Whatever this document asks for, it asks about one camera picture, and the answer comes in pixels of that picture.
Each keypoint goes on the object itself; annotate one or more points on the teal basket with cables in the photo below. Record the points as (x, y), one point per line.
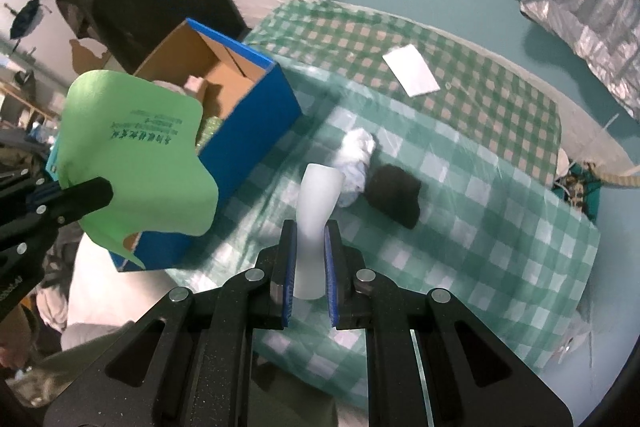
(580, 189)

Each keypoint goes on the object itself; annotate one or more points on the light green cloth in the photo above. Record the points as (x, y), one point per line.
(141, 138)

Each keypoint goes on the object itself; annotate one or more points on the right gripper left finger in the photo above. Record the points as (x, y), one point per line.
(282, 278)

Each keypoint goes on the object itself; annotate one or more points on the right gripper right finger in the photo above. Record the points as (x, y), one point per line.
(335, 270)

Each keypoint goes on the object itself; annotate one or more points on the black umbrella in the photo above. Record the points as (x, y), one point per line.
(24, 20)

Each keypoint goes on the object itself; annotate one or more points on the silver foil curtain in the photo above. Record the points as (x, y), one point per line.
(604, 33)

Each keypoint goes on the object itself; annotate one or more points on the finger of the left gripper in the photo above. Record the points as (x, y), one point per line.
(22, 191)
(70, 205)

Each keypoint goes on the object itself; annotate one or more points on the black soft cloth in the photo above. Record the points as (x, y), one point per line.
(395, 192)

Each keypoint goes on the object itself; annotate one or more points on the pink patterned cloth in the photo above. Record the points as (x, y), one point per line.
(196, 88)

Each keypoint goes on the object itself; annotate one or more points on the person's left hand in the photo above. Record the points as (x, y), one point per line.
(18, 333)

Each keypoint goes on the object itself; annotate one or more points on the white cloth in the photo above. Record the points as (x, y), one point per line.
(353, 160)

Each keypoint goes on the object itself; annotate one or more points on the green glitter sponge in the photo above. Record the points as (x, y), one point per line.
(209, 126)

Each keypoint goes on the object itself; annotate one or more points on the blue cardboard box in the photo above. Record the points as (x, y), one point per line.
(247, 90)

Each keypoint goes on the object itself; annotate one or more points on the green checkered tablecloth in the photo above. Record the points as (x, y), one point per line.
(484, 147)

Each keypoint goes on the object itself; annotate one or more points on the white paper card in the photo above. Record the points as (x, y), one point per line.
(411, 70)

